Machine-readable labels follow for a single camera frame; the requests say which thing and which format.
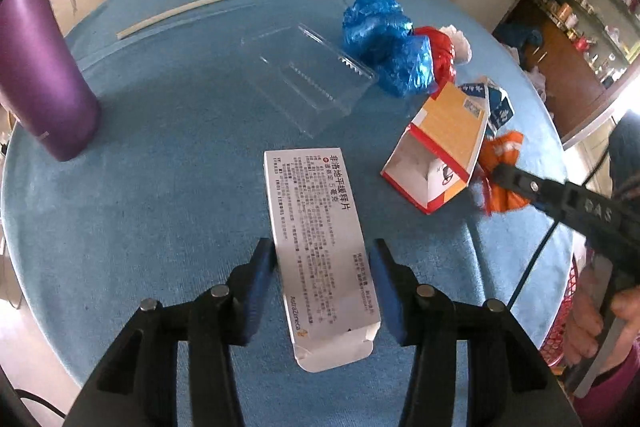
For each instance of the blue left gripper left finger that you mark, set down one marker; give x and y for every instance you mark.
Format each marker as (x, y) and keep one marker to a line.
(256, 280)

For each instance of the purple thermos bottle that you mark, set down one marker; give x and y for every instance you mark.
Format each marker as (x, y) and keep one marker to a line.
(41, 83)

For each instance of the red plastic basket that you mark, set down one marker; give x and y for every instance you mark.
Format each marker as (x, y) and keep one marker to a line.
(552, 347)

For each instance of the orange white medicine box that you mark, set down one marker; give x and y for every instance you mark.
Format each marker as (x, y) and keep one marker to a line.
(435, 157)

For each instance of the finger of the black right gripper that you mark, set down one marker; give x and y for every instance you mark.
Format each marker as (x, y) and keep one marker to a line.
(517, 187)

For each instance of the red crumpled plastic bag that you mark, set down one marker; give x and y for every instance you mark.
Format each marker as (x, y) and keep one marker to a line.
(443, 56)

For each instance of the person's right hand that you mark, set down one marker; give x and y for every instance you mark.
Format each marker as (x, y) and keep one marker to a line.
(585, 323)

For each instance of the wooden shelf with items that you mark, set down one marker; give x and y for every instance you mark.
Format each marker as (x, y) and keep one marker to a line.
(586, 50)

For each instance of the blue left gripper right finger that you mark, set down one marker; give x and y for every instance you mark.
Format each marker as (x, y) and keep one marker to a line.
(395, 286)

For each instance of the blue tablecloth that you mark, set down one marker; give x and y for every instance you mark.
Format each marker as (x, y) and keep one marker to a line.
(170, 194)

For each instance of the clear plastic packaging tray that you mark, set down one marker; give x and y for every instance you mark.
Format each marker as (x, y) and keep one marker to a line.
(306, 78)

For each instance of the blue torn carton piece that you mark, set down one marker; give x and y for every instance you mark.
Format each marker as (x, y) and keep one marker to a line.
(500, 107)

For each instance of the orange wrapper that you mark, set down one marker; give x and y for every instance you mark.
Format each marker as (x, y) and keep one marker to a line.
(498, 156)

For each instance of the white crumpled tissue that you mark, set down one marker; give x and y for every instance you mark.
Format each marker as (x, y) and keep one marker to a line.
(462, 47)

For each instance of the blue crumpled plastic bag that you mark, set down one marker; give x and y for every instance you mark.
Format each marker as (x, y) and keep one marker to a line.
(381, 36)

